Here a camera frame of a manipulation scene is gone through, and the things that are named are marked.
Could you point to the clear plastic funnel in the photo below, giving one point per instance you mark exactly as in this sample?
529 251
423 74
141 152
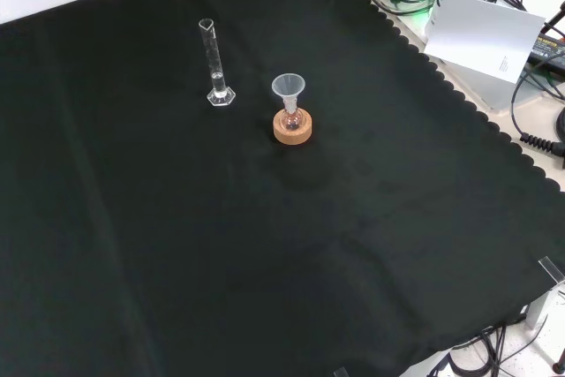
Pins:
288 85

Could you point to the black power adapter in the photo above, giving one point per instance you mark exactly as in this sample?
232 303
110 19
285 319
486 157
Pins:
549 48

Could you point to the pale board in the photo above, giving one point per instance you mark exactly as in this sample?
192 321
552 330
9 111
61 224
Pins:
476 32

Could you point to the clear glass graduated cylinder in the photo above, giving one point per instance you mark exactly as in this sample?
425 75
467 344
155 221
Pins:
219 96

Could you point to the clear tape piece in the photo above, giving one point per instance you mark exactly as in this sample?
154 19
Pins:
341 372
552 269

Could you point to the small round-bottom glass flask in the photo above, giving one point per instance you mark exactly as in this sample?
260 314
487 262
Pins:
292 121

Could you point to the black cloth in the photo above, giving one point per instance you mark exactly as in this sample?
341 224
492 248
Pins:
176 218

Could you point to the white metal stand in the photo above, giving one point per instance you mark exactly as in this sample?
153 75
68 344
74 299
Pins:
540 311

